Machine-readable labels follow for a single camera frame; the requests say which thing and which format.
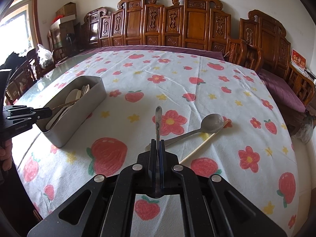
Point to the white flat box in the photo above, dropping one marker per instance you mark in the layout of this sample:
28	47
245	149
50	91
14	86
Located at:
63	19

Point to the strawberry print tablecloth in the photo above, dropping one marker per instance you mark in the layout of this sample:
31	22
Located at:
172	66

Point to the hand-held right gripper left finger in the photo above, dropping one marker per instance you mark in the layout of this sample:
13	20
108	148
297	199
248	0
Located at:
153	158

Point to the gray plastic bag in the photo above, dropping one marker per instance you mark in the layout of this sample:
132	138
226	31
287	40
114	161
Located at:
306	128

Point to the white plastic bag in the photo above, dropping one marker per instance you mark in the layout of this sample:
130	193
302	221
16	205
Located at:
45	56

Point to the dark wooden chairs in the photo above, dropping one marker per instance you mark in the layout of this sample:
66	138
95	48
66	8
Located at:
22	79

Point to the light wooden chopstick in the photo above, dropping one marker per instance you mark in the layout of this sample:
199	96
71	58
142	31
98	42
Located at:
205	143

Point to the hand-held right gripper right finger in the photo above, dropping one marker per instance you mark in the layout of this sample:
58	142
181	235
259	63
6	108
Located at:
162	158

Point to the gray utensil container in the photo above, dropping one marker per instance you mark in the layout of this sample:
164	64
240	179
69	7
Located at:
81	118

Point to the carved wooden armchair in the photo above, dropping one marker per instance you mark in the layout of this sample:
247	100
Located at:
266	37
95	27

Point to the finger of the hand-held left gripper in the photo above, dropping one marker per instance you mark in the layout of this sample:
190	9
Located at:
43	111
27	120

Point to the stainless steel spoon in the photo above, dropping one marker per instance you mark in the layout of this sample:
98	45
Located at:
212	123

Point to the stack of brown boxes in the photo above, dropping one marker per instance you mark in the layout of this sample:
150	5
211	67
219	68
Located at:
63	35

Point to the long purple seat cushion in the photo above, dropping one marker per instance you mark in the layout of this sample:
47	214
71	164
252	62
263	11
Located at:
209	53

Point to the wooden side table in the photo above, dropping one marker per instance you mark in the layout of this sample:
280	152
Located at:
301	86

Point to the white plastic knife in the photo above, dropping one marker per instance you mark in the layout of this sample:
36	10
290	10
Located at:
59	117

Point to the person's left hand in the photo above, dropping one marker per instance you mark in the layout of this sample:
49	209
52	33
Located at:
6	158

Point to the carved wooden sofa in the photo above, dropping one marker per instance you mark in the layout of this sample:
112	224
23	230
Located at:
172	24

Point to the wooden window frame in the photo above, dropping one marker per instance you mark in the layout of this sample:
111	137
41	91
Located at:
34	17

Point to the brown cardboard box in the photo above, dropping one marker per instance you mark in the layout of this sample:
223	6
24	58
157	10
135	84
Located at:
66	8

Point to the white plastic fork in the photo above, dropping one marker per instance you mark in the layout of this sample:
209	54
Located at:
85	89

